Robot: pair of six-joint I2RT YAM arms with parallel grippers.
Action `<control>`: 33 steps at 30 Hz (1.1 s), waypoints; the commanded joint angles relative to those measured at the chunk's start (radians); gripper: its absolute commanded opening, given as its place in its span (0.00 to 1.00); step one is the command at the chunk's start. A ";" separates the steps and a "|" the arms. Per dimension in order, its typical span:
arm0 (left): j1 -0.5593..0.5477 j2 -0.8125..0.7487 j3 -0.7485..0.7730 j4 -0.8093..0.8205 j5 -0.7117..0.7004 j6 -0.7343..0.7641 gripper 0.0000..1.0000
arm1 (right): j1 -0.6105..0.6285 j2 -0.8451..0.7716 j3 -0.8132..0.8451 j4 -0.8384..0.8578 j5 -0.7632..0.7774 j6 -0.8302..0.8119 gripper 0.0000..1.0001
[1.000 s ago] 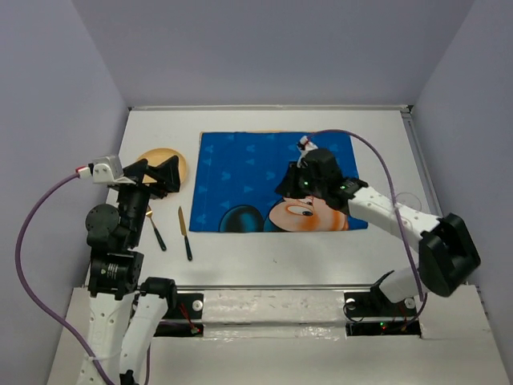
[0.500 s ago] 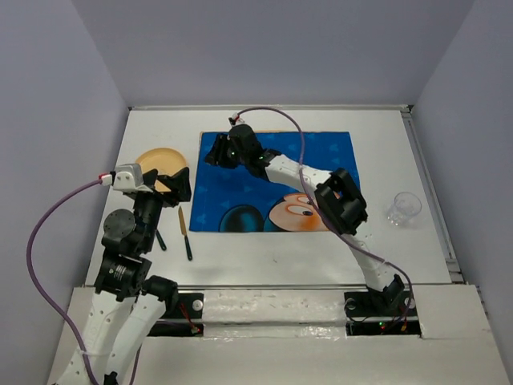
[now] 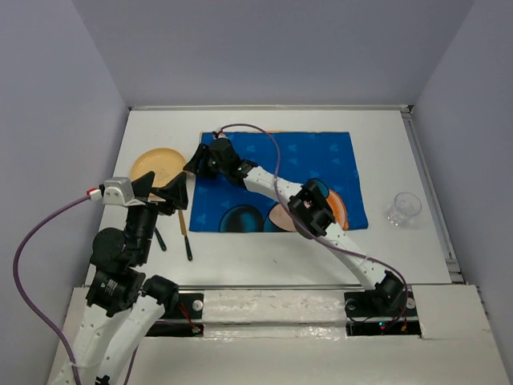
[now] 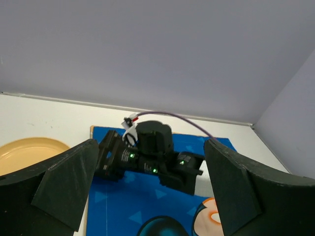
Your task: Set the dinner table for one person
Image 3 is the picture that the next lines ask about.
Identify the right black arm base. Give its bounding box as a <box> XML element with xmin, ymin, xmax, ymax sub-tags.
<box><xmin>344</xmin><ymin>290</ymin><xmax>422</xmax><ymax>337</ymax></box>

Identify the gold fork dark handle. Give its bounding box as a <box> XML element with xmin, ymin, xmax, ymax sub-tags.
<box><xmin>154</xmin><ymin>228</ymin><xmax>168</xmax><ymax>252</ymax></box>

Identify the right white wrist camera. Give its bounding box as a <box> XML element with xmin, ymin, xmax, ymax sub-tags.
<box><xmin>212</xmin><ymin>128</ymin><xmax>228</xmax><ymax>140</ymax></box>

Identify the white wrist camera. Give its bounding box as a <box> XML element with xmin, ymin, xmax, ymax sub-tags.
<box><xmin>212</xmin><ymin>128</ymin><xmax>228</xmax><ymax>140</ymax></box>
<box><xmin>87</xmin><ymin>177</ymin><xmax>145</xmax><ymax>208</ymax></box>

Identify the tan round plate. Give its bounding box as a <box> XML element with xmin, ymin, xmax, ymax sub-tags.
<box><xmin>130</xmin><ymin>148</ymin><xmax>186</xmax><ymax>188</ymax></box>

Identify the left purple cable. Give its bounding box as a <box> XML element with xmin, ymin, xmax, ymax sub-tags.
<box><xmin>13</xmin><ymin>194</ymin><xmax>137</xmax><ymax>385</ymax></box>

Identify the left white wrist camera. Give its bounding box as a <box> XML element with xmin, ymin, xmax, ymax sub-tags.
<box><xmin>87</xmin><ymin>177</ymin><xmax>145</xmax><ymax>208</ymax></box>

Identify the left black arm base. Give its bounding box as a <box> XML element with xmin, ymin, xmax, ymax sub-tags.
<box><xmin>146</xmin><ymin>292</ymin><xmax>204</xmax><ymax>338</ymax></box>

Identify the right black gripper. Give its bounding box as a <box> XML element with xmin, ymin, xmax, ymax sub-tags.
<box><xmin>183</xmin><ymin>143</ymin><xmax>228</xmax><ymax>180</ymax></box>

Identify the metal table edge rail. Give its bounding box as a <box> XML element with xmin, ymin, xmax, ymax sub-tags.
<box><xmin>128</xmin><ymin>104</ymin><xmax>410</xmax><ymax>112</ymax></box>

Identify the gold knife dark handle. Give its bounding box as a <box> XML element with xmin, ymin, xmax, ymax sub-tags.
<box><xmin>178</xmin><ymin>210</ymin><xmax>193</xmax><ymax>261</ymax></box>

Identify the clear plastic cup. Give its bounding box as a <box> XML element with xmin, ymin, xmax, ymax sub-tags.
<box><xmin>386</xmin><ymin>192</ymin><xmax>422</xmax><ymax>227</ymax></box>

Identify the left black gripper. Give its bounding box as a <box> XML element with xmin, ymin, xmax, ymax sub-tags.
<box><xmin>127</xmin><ymin>169</ymin><xmax>189</xmax><ymax>261</ymax></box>

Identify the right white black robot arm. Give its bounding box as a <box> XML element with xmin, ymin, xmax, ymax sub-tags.
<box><xmin>184</xmin><ymin>138</ymin><xmax>407</xmax><ymax>320</ymax></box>

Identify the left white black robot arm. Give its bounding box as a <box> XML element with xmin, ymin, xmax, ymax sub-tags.
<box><xmin>53</xmin><ymin>172</ymin><xmax>188</xmax><ymax>384</ymax></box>

